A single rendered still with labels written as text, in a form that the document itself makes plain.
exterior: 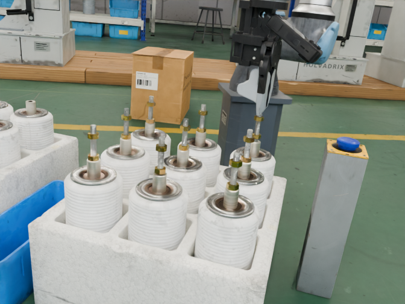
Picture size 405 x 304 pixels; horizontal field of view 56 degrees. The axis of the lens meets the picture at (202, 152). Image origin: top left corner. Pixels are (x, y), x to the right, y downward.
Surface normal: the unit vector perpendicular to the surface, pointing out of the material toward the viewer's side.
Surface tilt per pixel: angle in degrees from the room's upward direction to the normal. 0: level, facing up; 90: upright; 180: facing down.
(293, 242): 0
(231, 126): 90
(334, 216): 90
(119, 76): 90
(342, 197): 90
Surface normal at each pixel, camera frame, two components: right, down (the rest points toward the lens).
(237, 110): -0.58, 0.25
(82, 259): -0.27, 0.33
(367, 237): 0.09, -0.93
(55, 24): 0.17, 0.37
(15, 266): 0.95, 0.22
